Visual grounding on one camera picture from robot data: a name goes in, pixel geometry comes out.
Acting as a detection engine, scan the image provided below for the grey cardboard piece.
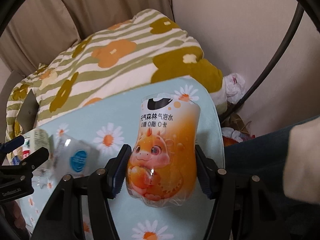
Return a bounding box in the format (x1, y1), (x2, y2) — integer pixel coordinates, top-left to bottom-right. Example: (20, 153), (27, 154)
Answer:
(17, 90), (39, 133)

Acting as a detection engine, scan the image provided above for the left hand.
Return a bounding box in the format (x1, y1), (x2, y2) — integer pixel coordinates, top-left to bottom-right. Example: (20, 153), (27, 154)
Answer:
(5, 201), (26, 230)

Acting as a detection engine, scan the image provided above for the striped floral quilt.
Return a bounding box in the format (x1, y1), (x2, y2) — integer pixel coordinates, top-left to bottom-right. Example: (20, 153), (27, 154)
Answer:
(5, 9), (227, 140)

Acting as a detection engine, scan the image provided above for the dark blue trouser leg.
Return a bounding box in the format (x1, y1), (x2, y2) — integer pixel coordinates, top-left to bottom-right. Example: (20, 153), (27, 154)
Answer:
(224, 116), (319, 180)

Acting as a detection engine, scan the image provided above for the red and white bag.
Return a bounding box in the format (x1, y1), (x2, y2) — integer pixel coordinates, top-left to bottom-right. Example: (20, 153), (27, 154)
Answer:
(221, 127), (255, 147)

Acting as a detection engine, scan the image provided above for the white blue-label plastic cup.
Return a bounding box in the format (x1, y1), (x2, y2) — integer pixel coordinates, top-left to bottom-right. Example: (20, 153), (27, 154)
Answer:
(52, 134), (99, 180)

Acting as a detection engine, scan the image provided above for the orange dragon plastic cup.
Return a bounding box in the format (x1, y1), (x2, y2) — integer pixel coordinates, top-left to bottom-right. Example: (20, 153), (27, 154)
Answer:
(126, 92), (200, 207)

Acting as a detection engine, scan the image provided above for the black curved metal tube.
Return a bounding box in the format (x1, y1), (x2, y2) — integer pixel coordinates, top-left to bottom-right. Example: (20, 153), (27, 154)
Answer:
(219, 3), (304, 123)

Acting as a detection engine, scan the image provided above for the light blue daisy tablecloth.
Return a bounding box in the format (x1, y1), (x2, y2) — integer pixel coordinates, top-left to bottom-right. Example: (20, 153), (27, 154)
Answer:
(20, 77), (224, 239)

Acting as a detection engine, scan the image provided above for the beige curtain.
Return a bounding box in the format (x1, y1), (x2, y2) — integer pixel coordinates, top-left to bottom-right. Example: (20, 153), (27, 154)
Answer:
(1, 0), (172, 75)

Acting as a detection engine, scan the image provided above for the red-label clear bottle cup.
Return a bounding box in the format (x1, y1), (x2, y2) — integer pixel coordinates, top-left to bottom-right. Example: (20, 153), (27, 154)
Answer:
(12, 146), (30, 165)

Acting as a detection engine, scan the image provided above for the cream green-label bottle cup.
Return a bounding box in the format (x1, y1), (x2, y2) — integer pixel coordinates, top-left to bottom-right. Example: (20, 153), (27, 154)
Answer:
(24, 128), (52, 159)

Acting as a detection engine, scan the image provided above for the white plastic bag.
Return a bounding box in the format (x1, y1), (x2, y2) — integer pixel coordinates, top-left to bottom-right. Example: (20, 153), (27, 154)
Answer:
(223, 73), (246, 105)

